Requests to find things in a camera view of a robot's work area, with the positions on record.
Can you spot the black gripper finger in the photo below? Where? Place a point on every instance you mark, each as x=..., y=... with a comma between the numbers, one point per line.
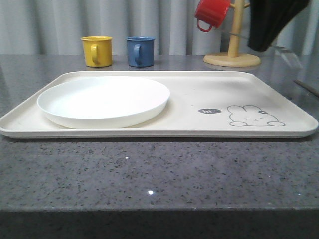
x=268, y=18

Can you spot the silver metal chopstick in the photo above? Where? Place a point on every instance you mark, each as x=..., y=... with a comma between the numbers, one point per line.
x=309, y=88

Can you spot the white round plate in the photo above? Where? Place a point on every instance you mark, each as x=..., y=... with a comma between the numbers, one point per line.
x=104, y=102

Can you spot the red enamel mug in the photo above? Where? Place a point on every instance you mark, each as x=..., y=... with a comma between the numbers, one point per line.
x=212, y=12

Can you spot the wooden mug tree stand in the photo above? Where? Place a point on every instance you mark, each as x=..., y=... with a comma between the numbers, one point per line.
x=233, y=58

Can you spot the blue enamel mug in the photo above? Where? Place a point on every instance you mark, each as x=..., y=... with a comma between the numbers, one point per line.
x=140, y=51

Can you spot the yellow enamel mug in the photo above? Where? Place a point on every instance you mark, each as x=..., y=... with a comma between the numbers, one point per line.
x=97, y=51

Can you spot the grey pleated curtain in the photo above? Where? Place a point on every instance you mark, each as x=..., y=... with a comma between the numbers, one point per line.
x=56, y=26

